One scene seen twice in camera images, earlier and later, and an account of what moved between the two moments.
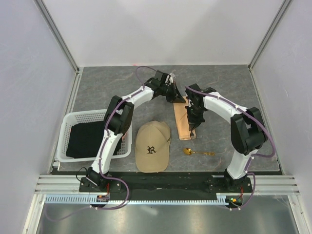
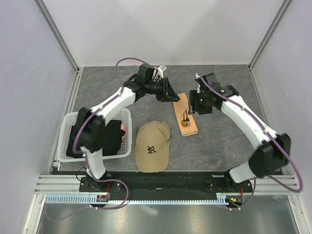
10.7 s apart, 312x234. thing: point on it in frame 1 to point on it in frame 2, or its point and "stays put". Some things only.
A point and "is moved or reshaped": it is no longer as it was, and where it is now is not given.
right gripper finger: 196,125 to 204,110
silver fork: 191,135 is moved or reshaped
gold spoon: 188,151 to 184,123
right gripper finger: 190,121 to 192,101
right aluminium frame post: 268,33 stays put
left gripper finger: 177,87 to 170,92
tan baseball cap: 152,146 stays put
